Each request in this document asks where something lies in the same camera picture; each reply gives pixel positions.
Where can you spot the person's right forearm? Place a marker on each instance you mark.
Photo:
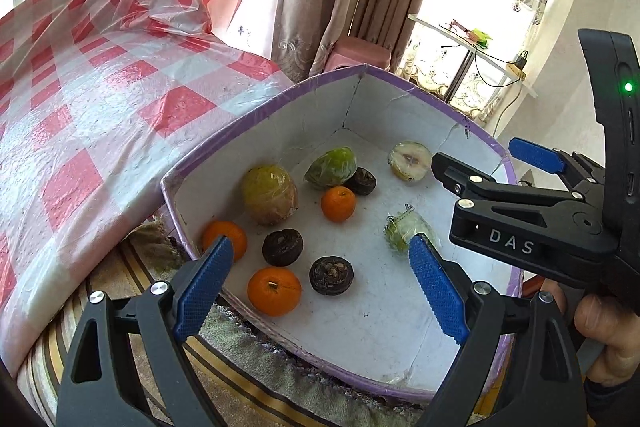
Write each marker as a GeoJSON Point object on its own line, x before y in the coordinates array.
{"type": "Point", "coordinates": [612, 404]}

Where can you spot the striped fuzzy blanket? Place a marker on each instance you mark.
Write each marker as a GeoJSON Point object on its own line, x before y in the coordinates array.
{"type": "Point", "coordinates": [250, 387]}

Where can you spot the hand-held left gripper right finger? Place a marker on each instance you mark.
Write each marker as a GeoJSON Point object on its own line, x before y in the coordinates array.
{"type": "Point", "coordinates": [437, 292]}

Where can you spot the plastic-wrapped halved pear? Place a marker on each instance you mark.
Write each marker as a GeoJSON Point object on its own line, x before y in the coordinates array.
{"type": "Point", "coordinates": [410, 161]}

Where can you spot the plastic-wrapped yellow-green mango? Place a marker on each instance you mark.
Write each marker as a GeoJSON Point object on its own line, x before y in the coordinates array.
{"type": "Point", "coordinates": [270, 194]}

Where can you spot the plastic-wrapped green citrus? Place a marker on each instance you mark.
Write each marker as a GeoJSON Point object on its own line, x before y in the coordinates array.
{"type": "Point", "coordinates": [331, 167]}

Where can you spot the person's right hand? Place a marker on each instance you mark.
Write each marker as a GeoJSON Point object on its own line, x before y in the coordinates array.
{"type": "Point", "coordinates": [610, 332]}

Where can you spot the white box with purple rim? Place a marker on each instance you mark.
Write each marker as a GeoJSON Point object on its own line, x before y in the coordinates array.
{"type": "Point", "coordinates": [375, 332]}

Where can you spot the orange tangerine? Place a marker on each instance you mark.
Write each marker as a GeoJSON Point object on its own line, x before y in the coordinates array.
{"type": "Point", "coordinates": [225, 239]}
{"type": "Point", "coordinates": [338, 203]}
{"type": "Point", "coordinates": [274, 291]}

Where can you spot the green yellow toy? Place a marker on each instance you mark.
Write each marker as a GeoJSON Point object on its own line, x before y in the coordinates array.
{"type": "Point", "coordinates": [481, 36]}

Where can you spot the pink plastic stool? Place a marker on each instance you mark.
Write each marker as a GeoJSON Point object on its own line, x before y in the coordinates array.
{"type": "Point", "coordinates": [357, 54]}

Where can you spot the yellow power adapter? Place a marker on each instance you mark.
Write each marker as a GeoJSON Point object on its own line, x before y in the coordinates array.
{"type": "Point", "coordinates": [517, 68]}

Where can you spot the plastic-wrapped green apple piece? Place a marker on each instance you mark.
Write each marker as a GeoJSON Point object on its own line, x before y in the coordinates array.
{"type": "Point", "coordinates": [401, 231]}

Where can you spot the dark brown mangosteen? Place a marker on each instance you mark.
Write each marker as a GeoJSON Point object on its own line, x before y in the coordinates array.
{"type": "Point", "coordinates": [331, 275]}
{"type": "Point", "coordinates": [361, 181]}
{"type": "Point", "coordinates": [282, 247]}

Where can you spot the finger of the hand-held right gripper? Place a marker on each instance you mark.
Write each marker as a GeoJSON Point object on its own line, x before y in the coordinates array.
{"type": "Point", "coordinates": [480, 184]}
{"type": "Point", "coordinates": [537, 154]}

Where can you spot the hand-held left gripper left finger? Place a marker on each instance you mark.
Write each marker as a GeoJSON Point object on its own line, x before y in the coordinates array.
{"type": "Point", "coordinates": [205, 292]}

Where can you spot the glass side table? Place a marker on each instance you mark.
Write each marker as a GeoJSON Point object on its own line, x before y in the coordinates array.
{"type": "Point", "coordinates": [440, 27]}

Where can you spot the red white checkered tablecloth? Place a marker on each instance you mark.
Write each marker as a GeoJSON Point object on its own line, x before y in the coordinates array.
{"type": "Point", "coordinates": [100, 132]}

